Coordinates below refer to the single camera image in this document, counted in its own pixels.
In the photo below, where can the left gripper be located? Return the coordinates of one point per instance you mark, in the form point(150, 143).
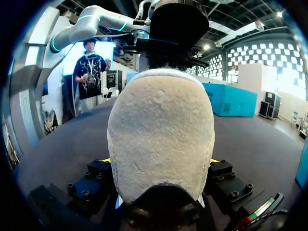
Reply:
point(178, 29)

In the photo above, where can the person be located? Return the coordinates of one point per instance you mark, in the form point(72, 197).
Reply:
point(89, 79)

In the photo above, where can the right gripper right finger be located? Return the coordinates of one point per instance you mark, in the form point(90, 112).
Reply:
point(228, 185)

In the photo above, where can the teal box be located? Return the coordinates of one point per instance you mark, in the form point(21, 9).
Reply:
point(228, 98)
point(303, 168)

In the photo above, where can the white and navy sneaker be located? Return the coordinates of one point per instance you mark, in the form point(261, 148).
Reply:
point(158, 134)

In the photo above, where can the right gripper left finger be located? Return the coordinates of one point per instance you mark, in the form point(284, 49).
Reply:
point(89, 185)

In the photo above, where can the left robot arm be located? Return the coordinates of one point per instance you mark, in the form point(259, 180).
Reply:
point(89, 21)

